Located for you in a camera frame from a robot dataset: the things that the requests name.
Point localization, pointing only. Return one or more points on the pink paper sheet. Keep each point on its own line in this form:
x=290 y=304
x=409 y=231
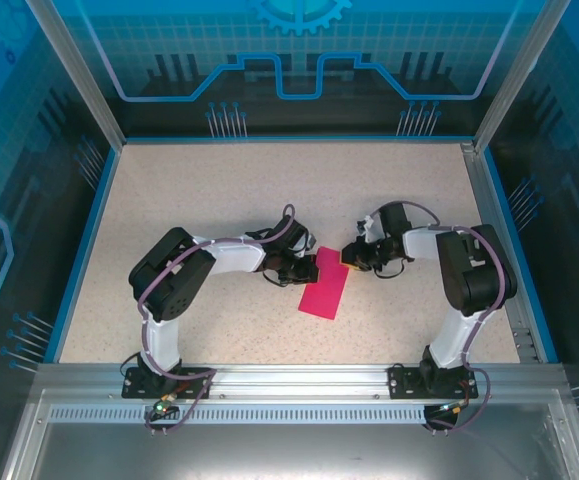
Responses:
x=324 y=295

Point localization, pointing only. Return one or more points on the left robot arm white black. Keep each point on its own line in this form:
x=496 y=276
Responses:
x=229 y=255

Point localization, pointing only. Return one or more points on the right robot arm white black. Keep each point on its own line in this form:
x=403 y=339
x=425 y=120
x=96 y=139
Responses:
x=469 y=280

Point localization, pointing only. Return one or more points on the blue table edge strip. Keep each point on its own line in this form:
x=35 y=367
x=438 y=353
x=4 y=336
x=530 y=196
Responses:
x=81 y=255
x=521 y=255

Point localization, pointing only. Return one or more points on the metal tray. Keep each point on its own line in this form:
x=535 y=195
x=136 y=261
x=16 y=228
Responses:
x=294 y=455

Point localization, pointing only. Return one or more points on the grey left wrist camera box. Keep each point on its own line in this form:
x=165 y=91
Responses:
x=311 y=242

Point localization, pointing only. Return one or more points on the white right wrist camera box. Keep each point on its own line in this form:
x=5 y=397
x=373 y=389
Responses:
x=366 y=227

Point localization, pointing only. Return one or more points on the aluminium mounting rail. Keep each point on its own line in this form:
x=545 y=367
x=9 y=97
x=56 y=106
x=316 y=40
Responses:
x=299 y=380

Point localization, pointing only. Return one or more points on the aluminium side rail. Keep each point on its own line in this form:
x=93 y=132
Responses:
x=499 y=250

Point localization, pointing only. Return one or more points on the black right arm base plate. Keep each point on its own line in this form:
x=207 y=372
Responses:
x=404 y=382

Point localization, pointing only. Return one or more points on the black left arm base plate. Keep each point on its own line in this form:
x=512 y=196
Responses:
x=139 y=382

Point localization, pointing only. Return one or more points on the aluminium frame post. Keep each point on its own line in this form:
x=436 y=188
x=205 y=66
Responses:
x=521 y=75
x=76 y=75

